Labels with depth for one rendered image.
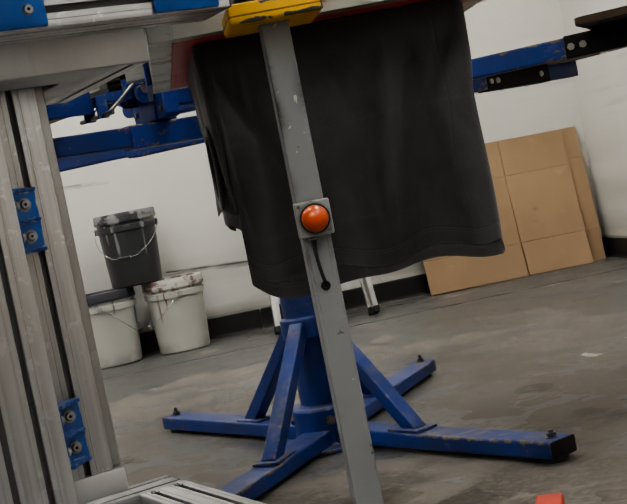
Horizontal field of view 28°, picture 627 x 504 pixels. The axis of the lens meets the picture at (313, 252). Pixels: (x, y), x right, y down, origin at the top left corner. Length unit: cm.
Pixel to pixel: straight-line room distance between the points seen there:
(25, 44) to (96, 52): 9
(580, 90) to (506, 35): 50
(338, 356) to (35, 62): 57
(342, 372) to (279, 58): 44
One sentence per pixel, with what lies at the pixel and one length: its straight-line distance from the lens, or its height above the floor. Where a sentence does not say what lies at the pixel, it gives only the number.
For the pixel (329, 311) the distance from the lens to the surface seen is 175.
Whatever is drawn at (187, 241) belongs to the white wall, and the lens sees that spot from 665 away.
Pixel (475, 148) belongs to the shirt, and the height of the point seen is 70.
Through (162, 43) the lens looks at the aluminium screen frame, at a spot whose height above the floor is 95.
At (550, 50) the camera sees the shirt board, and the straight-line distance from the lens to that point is 312.
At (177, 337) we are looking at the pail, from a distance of 633.
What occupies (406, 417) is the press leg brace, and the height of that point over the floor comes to 9.
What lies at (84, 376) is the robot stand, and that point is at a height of 50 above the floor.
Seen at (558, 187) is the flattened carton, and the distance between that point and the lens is 689.
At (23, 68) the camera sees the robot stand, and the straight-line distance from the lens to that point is 165.
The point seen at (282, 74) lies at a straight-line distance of 174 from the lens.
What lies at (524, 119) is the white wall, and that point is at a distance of 694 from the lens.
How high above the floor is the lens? 70
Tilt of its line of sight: 3 degrees down
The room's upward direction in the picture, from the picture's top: 11 degrees counter-clockwise
